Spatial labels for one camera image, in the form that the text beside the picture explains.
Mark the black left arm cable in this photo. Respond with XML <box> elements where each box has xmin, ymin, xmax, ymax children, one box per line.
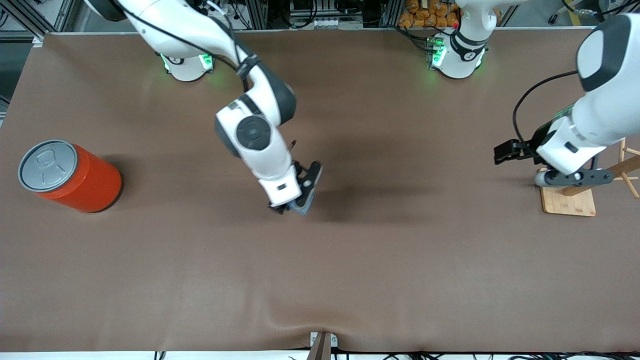
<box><xmin>513</xmin><ymin>71</ymin><xmax>581</xmax><ymax>146</ymax></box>

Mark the metal table clamp bracket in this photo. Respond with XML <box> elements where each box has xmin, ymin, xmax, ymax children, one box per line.
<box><xmin>309</xmin><ymin>331</ymin><xmax>339</xmax><ymax>349</ymax></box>

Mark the wooden cup rack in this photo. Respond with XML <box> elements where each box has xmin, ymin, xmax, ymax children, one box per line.
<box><xmin>538</xmin><ymin>137</ymin><xmax>640</xmax><ymax>217</ymax></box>

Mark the brown table mat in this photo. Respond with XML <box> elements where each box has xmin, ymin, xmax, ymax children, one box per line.
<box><xmin>0</xmin><ymin>28</ymin><xmax>640</xmax><ymax>353</ymax></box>

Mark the brown camera stand post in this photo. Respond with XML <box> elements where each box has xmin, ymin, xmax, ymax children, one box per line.
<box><xmin>306</xmin><ymin>332</ymin><xmax>332</xmax><ymax>360</ymax></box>

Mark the white power strip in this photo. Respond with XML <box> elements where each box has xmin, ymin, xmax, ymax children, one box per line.
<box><xmin>200</xmin><ymin>4</ymin><xmax>236</xmax><ymax>21</ymax></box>

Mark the aluminium frame profile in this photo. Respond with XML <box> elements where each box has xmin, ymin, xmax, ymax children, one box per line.
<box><xmin>0</xmin><ymin>0</ymin><xmax>76</xmax><ymax>42</ymax></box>

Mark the orange can with silver lid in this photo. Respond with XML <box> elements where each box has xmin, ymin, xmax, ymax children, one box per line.
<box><xmin>18</xmin><ymin>139</ymin><xmax>123</xmax><ymax>214</ymax></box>

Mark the light blue cup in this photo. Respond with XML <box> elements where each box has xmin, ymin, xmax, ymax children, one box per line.
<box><xmin>291</xmin><ymin>187</ymin><xmax>317</xmax><ymax>216</ymax></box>

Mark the bag of orange snacks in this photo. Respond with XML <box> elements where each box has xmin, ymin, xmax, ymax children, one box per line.
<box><xmin>398</xmin><ymin>0</ymin><xmax>461</xmax><ymax>29</ymax></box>

